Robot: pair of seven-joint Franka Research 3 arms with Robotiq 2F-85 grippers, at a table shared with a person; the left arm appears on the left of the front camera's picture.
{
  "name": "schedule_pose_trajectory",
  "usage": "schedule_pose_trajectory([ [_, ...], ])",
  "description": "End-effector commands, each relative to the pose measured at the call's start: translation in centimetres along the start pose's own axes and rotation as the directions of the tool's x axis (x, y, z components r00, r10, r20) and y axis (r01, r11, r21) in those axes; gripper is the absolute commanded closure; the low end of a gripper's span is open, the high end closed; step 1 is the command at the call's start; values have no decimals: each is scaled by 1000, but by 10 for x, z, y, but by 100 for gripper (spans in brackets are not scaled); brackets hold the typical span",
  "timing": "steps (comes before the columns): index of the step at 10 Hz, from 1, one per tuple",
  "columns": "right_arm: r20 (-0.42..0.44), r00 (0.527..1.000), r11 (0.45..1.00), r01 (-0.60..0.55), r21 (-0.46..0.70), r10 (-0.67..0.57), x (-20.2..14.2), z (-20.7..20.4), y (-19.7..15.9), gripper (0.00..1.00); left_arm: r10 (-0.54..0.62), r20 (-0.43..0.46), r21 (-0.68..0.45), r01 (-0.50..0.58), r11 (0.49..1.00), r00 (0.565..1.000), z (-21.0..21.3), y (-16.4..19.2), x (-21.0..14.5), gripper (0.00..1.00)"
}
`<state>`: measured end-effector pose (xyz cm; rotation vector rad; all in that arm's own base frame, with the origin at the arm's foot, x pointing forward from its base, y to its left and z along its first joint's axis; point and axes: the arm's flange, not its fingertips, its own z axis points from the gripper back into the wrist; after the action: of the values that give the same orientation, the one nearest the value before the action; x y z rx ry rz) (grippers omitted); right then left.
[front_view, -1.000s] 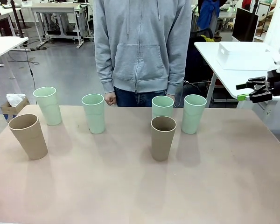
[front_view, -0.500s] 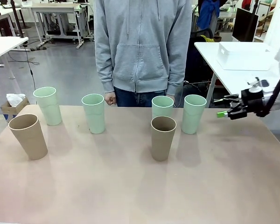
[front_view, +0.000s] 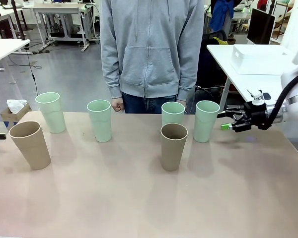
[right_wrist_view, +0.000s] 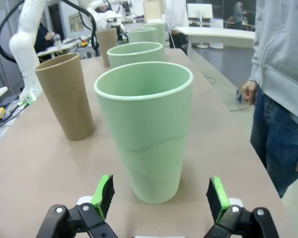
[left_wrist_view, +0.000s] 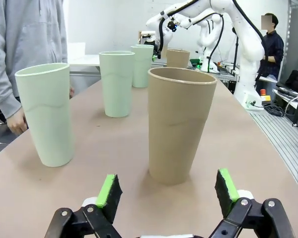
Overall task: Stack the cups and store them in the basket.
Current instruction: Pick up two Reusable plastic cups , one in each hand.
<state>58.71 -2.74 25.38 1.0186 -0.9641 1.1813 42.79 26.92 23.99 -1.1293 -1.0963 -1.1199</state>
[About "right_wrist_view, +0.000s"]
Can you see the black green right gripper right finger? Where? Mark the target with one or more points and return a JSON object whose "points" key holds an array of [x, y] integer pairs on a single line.
{"points": [[234, 220]]}

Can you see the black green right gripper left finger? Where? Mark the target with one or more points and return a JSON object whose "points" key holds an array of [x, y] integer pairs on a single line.
{"points": [[89, 220]]}

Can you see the tall cardboard box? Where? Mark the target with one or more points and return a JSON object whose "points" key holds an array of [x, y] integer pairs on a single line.
{"points": [[152, 9]]}

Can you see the light green plastic cup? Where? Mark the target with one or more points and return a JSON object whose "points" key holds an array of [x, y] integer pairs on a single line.
{"points": [[136, 59], [140, 37], [149, 138], [160, 32]]}

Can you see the white background table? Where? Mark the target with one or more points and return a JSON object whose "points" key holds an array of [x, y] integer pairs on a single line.
{"points": [[213, 33]]}

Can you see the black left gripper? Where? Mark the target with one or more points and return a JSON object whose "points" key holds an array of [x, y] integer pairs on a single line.
{"points": [[120, 32]]}

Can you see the person's right hand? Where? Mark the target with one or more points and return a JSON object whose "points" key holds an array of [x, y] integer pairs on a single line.
{"points": [[250, 91]]}

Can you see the small blue white box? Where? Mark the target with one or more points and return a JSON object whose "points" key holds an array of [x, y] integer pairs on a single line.
{"points": [[239, 95]]}

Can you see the white background desk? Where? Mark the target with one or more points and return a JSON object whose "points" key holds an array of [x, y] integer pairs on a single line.
{"points": [[54, 48]]}

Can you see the person in grey hoodie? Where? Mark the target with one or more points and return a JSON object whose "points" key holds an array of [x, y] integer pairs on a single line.
{"points": [[283, 74]]}

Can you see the standing background person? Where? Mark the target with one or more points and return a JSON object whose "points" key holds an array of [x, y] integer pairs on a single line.
{"points": [[238, 12]]}

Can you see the person's right forearm grey sleeve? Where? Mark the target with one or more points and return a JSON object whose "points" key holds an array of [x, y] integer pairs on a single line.
{"points": [[257, 64]]}

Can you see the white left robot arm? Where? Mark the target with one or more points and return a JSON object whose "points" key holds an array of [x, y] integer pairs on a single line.
{"points": [[27, 47]]}

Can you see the white monitor on stand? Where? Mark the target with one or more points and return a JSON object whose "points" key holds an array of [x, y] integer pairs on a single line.
{"points": [[200, 11]]}

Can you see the brown plastic cup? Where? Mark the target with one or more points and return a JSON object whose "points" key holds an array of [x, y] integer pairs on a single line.
{"points": [[69, 104], [106, 44]]}

